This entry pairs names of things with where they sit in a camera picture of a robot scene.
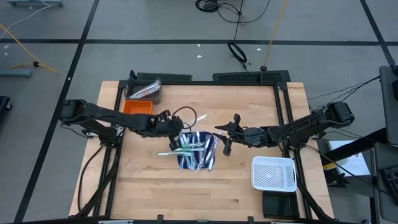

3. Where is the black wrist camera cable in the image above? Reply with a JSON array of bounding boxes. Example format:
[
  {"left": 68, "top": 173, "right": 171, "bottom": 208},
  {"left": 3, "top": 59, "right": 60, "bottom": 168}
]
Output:
[{"left": 172, "top": 106, "right": 198, "bottom": 131}]

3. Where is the black plastic tray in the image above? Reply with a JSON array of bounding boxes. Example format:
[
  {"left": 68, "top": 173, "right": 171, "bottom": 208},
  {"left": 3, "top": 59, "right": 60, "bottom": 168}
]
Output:
[{"left": 262, "top": 190, "right": 300, "bottom": 220}]

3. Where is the black diagonal beam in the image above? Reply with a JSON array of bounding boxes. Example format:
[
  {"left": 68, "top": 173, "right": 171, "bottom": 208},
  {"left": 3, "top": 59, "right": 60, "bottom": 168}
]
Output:
[{"left": 322, "top": 127, "right": 389, "bottom": 162}]

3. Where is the white perforated plastic basket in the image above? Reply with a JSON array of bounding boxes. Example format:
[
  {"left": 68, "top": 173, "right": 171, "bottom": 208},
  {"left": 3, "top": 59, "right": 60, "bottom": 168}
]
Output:
[{"left": 251, "top": 156, "right": 298, "bottom": 193}]

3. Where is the white floor cable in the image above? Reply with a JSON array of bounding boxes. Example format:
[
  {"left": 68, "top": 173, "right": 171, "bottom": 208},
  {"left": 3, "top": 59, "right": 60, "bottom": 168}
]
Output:
[{"left": 0, "top": 0, "right": 53, "bottom": 40}]

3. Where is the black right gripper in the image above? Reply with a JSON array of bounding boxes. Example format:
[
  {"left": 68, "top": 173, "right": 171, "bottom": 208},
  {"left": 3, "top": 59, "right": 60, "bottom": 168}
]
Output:
[{"left": 214, "top": 123, "right": 271, "bottom": 148}]

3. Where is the grey metal floor base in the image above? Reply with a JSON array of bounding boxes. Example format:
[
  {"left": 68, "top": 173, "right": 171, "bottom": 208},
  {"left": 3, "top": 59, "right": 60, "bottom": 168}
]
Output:
[
  {"left": 6, "top": 0, "right": 65, "bottom": 7},
  {"left": 0, "top": 68, "right": 34, "bottom": 78}
]

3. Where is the black metal table frame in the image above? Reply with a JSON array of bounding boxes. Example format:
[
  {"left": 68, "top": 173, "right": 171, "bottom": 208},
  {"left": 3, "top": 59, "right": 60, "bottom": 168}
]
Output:
[{"left": 68, "top": 80, "right": 336, "bottom": 224}]

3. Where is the black caster foot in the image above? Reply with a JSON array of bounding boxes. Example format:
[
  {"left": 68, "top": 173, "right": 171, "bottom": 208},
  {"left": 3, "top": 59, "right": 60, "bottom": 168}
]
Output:
[{"left": 0, "top": 95, "right": 13, "bottom": 113}]

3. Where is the yellow floor cable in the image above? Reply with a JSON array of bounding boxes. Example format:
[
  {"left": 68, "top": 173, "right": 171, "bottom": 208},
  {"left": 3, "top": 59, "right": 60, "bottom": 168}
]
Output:
[{"left": 0, "top": 24, "right": 58, "bottom": 74}]

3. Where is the black perforated panel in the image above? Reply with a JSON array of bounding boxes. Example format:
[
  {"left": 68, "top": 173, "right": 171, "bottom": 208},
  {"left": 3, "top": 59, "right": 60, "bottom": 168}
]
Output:
[{"left": 213, "top": 70, "right": 292, "bottom": 84}]

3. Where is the black cable coil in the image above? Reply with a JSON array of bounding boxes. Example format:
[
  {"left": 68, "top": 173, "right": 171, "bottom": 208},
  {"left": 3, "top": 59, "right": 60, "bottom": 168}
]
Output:
[{"left": 195, "top": 0, "right": 271, "bottom": 24}]

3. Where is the grey translucent plastic bin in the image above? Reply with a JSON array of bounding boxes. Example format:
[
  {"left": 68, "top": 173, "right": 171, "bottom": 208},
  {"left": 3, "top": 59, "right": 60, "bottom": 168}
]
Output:
[{"left": 123, "top": 78, "right": 164, "bottom": 106}]

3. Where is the black flat plate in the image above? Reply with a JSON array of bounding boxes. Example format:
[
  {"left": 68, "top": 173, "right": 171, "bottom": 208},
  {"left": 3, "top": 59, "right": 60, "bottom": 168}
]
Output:
[{"left": 136, "top": 72, "right": 193, "bottom": 82}]

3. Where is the orange plastic basket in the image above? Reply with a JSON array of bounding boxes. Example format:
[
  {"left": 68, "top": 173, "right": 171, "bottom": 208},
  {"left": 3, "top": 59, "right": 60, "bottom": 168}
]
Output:
[{"left": 123, "top": 99, "right": 154, "bottom": 116}]

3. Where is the black hanging cable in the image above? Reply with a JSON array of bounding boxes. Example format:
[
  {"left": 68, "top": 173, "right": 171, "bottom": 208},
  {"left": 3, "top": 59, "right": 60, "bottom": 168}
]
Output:
[{"left": 228, "top": 0, "right": 249, "bottom": 70}]

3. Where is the yellow hanging cable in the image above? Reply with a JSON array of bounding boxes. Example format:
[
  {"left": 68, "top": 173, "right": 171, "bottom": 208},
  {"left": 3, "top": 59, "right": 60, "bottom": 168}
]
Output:
[{"left": 260, "top": 0, "right": 289, "bottom": 72}]

